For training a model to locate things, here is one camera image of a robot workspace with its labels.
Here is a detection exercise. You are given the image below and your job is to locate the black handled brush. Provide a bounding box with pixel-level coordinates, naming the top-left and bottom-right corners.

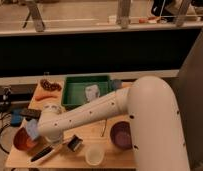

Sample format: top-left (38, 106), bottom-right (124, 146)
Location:
top-left (30, 135), bottom-right (83, 162)

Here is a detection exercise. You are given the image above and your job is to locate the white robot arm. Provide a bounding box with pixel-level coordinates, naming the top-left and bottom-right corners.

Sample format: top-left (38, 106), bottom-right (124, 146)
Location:
top-left (37, 76), bottom-right (190, 171)

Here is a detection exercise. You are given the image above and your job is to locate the white paper cup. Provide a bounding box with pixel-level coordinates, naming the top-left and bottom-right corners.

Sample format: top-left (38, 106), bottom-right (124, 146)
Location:
top-left (85, 144), bottom-right (105, 166)

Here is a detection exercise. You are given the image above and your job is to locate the blue sponge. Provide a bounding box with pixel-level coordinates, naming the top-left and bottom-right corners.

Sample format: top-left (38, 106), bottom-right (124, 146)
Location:
top-left (25, 119), bottom-right (39, 140)

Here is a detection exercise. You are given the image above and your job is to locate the orange bowl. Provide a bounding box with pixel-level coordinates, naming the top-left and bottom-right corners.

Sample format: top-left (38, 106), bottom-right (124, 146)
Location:
top-left (13, 127), bottom-right (38, 151)

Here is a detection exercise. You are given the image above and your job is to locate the black rectangular remote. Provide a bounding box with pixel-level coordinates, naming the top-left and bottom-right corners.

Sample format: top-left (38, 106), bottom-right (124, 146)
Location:
top-left (20, 108), bottom-right (41, 119)

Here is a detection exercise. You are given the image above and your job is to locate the orange carrot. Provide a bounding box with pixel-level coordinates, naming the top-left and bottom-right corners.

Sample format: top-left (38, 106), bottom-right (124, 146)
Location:
top-left (35, 93), bottom-right (58, 101)

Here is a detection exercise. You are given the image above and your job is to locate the green plastic tray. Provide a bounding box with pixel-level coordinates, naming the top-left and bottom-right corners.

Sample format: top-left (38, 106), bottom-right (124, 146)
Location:
top-left (61, 75), bottom-right (112, 110)

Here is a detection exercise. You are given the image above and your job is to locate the metal fork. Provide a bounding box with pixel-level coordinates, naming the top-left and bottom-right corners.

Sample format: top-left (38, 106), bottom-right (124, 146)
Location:
top-left (100, 119), bottom-right (107, 137)

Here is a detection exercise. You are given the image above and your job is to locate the bunch of red grapes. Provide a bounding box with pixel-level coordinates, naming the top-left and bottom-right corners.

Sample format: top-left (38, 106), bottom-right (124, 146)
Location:
top-left (40, 79), bottom-right (62, 91)

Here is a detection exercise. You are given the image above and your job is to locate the crumpled white cloth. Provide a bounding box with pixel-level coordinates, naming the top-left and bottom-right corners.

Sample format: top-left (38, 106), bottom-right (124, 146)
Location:
top-left (85, 84), bottom-right (100, 102)

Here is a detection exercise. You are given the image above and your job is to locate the purple bowl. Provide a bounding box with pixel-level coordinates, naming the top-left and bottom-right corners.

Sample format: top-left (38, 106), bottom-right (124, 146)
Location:
top-left (110, 121), bottom-right (132, 150)

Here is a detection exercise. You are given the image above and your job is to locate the black cable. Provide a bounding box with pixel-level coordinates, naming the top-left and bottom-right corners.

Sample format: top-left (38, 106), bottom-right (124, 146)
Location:
top-left (0, 123), bottom-right (13, 154)

